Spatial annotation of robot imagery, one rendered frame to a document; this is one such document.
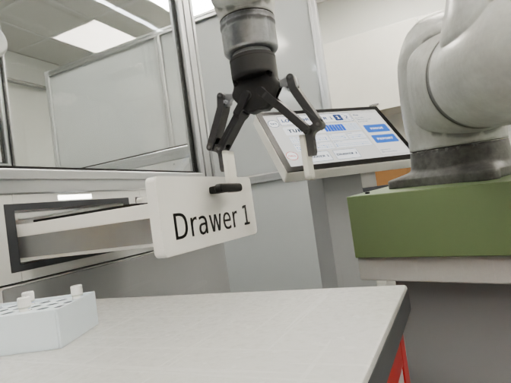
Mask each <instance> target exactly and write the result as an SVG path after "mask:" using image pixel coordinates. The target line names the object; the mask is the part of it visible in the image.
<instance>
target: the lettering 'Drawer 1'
mask: <svg viewBox="0 0 511 383"><path fill-rule="evenodd" d="M242 208H245V214H246V223H245V225H247V224H250V222H248V220H247V213H246V205H243V206H242ZM226 214H227V215H228V216H229V219H226V220H225V215H226ZM234 214H236V211H234V212H232V215H233V225H234V227H236V225H235V219H234ZM177 216H181V217H182V218H183V219H184V221H185V225H186V231H185V233H184V235H183V236H178V229H177V224H176V217H177ZM201 218H203V219H205V223H201V224H200V226H199V230H200V233H201V234H202V235H204V234H206V232H207V233H208V223H207V220H206V217H205V216H200V217H199V219H201ZM209 218H210V221H211V226H212V229H213V232H215V219H216V222H217V227H218V230H221V214H219V224H218V221H217V216H216V214H214V225H213V222H212V219H211V215H209ZM173 220H174V226H175V232H176V240H178V239H183V238H185V237H186V235H187V233H188V223H187V220H186V217H185V216H184V215H183V214H180V213H178V214H173ZM194 220H197V218H196V217H193V219H192V218H190V221H191V228H192V236H195V234H194V228H193V221H194ZM226 221H231V219H230V215H229V213H227V212H226V213H224V226H225V227H226V228H227V229H230V228H231V227H232V226H231V225H230V226H227V225H226V223H225V222H226ZM203 225H206V229H205V231H204V232H202V226H203Z"/></svg>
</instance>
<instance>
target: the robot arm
mask: <svg viewBox="0 0 511 383"><path fill-rule="evenodd" d="M211 3H212V5H213V6H214V9H215V11H216V13H217V16H218V19H219V21H220V30H221V36H222V42H223V48H224V56H225V57H226V58H227V59H228V60H230V70H231V76H232V81H233V92H232V93H218V94H217V109H216V113H215V115H214V121H213V124H212V126H211V132H210V134H209V138H208V143H207V146H206V148H207V150H209V151H214V152H216V153H217V154H218V159H219V165H220V170H221V172H222V173H225V179H226V183H238V181H237V176H236V165H235V159H234V153H233V151H229V150H230V148H231V147H232V145H233V143H234V141H235V139H236V137H237V135H238V134H239V132H240V129H241V128H242V126H243V123H244V122H245V121H246V120H247V119H248V118H249V115H250V114H253V115H255V114H259V113H261V112H268V111H271V109H272V108H273V107H274V108H275V109H276V110H277V111H279V112H280V113H281V114H282V115H283V116H285V117H286V118H287V119H288V120H289V121H290V122H292V123H293V124H294V125H295V126H296V127H298V128H299V129H300V130H301V131H302V132H303V133H304V135H299V138H300V148H301V153H302V159H303V169H304V175H305V180H315V179H316V178H315V173H314V167H313V156H317V153H318V152H317V146H316V133H317V132H318V131H321V130H323V129H325V127H326V124H325V122H324V121H323V120H322V118H321V116H320V115H319V114H318V113H317V111H316V110H315V108H314V107H313V105H312V104H311V102H310V101H309V100H308V98H307V97H306V95H305V94H304V92H303V91H302V90H301V88H300V82H299V79H298V78H297V77H296V76H294V75H293V74H291V73H290V74H287V76H286V77H285V78H283V79H280V80H279V78H278V69H277V63H276V58H275V53H276V52H277V51H278V38H277V32H276V26H275V24H276V23H275V15H274V6H275V0H211ZM282 87H285V89H286V90H288V91H290V92H291V93H292V95H293V96H294V98H295V99H296V101H297V102H298V103H299V105H300V106H301V108H302V109H303V111H304V112H305V113H306V115H307V116H308V118H309V120H310V121H311V122H312V124H311V125H309V124H307V123H306V122H305V121H304V120H303V119H301V118H300V117H299V116H298V115H297V114H296V113H295V112H294V111H293V110H291V109H290V108H289V107H288V106H287V105H286V104H285V103H283V102H282V101H281V100H280V99H279V98H278V97H279V95H280V92H281V90H282ZM398 91H399V97H400V104H401V113H402V118H403V122H404V127H405V134H406V137H407V139H408V146H409V150H410V157H411V171H410V172H409V173H408V174H405V175H403V176H400V177H398V178H396V179H393V180H390V181H389V182H388V184H389V189H396V188H409V187H418V186H426V185H442V184H451V183H460V182H480V181H487V180H493V179H500V178H501V177H503V176H508V175H511V145H510V142H509V139H508V137H509V133H508V125H511V0H446V7H445V9H444V10H441V11H437V12H434V13H432V14H429V15H427V16H426V17H424V18H422V19H420V20H419V21H418V22H417V23H416V24H415V25H414V26H413V27H412V28H411V29H410V31H409V32H408V33H407V35H406V37H405V40H404V42H403V44H402V47H401V51H400V54H399V58H398ZM234 100H235V101H236V102H237V105H236V108H235V109H234V111H233V117H232V118H231V120H230V122H229V124H228V126H227V128H226V130H225V127H226V124H227V119H228V116H229V113H230V107H231V106H232V105H233V101H234ZM224 130H225V131H224ZM502 138H504V139H502ZM497 139H499V140H497ZM493 140H494V141H493ZM478 142H480V143H478ZM474 143H475V144H474ZM460 145H461V146H460ZM440 148H442V149H440ZM436 149H437V150H436ZM426 150H427V151H426ZM421 151H423V152H421ZM416 152H418V153H416ZM411 153H413V154H411Z"/></svg>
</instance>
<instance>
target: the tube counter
mask: <svg viewBox="0 0 511 383"><path fill-rule="evenodd" d="M352 130H361V128H360V127H359V126H358V124H357V123H356V122H350V123H339V124H328V125H326V127H325V129H323V130H321V131H318V132H317V133H323V132H333V131H352Z"/></svg>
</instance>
